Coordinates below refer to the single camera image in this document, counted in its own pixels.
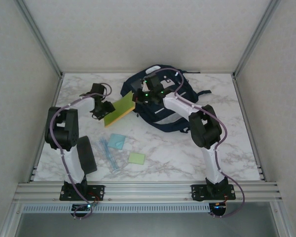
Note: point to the navy blue backpack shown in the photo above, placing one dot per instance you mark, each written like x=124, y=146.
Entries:
x=167, y=118

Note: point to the green notebook with yellow edge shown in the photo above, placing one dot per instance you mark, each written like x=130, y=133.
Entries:
x=118, y=109

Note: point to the light blue sticky note pad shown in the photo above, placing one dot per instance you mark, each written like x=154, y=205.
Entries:
x=116, y=141

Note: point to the small circuit board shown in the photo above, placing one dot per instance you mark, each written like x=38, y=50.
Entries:
x=218, y=206
x=81, y=207

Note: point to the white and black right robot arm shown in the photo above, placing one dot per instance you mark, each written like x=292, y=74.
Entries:
x=177, y=106

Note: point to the light green sticky note pad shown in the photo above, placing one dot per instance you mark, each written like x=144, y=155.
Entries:
x=136, y=158

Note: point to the aluminium table side rail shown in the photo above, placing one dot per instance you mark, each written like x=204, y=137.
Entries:
x=45, y=118
x=251, y=128

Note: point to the aluminium mounting rail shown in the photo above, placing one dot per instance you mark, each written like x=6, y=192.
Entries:
x=148, y=192

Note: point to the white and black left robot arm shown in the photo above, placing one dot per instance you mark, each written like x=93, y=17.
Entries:
x=72, y=165

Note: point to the aluminium frame post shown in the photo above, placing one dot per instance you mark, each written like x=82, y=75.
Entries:
x=257, y=37
x=39, y=37

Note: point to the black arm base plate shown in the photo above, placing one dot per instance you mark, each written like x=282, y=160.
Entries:
x=98, y=192
x=199, y=192

